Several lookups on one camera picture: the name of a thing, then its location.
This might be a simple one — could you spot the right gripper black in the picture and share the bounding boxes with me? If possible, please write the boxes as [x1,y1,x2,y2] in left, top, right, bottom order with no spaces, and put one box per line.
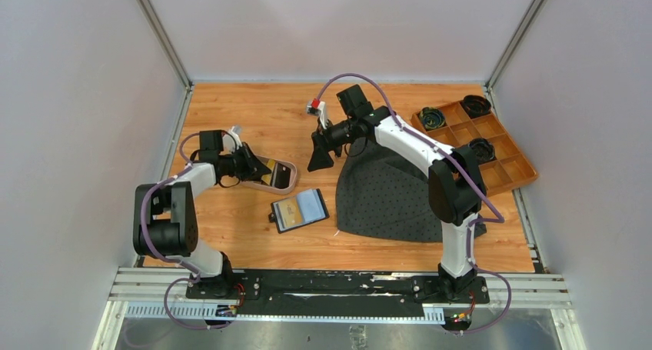
[308,118,358,173]

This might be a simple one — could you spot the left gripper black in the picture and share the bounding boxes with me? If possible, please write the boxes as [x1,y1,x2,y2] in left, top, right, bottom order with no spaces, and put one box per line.
[218,143,271,182]

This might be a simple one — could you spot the gold credit card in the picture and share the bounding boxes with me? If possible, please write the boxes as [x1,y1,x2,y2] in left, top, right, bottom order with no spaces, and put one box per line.
[261,158,277,186]
[272,197,304,232]

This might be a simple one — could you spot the pink oval tray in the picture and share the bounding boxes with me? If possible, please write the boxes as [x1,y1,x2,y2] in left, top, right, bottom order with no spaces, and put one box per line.
[241,156,299,195]

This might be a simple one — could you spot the black leather card holder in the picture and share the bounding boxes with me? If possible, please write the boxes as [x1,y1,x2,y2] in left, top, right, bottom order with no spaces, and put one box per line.
[268,188,330,234]

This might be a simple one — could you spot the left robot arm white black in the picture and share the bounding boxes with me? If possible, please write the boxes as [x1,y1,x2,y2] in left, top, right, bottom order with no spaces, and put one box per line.
[132,125,271,298]

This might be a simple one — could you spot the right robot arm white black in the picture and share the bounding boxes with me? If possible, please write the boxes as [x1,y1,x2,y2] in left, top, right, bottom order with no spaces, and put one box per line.
[305,85,486,302]

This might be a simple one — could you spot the dark grey dotted cloth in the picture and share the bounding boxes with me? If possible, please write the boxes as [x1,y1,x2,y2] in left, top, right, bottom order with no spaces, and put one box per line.
[334,135,487,244]

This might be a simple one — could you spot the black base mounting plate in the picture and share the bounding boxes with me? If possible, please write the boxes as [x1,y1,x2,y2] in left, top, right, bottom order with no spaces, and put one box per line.
[185,269,490,318]

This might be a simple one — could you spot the coiled black belt top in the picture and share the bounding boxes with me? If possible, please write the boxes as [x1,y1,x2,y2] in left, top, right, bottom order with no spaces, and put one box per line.
[461,95,492,118]

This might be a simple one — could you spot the coiled black belt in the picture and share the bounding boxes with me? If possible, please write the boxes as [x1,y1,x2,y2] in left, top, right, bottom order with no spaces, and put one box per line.
[461,95,492,118]
[468,138,497,165]

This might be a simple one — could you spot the coiled black belt middle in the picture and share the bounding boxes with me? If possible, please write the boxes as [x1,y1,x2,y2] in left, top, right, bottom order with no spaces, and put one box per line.
[468,138,497,165]

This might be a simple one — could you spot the brown wooden compartment tray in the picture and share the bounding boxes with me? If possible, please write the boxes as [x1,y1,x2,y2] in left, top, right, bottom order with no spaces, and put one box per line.
[411,95,538,196]

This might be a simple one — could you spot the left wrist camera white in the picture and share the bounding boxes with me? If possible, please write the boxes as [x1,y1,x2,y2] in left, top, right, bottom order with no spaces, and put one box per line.
[227,125,243,153]

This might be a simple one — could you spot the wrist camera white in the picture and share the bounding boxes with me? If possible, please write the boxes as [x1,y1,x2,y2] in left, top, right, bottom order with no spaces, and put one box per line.
[227,125,243,153]
[305,98,331,129]

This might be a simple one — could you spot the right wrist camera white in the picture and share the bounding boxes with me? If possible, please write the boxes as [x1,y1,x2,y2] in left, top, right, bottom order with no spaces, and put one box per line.
[305,98,331,129]

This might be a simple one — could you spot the aluminium frame rail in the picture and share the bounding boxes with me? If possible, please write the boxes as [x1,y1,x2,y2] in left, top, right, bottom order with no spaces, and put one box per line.
[93,268,586,349]

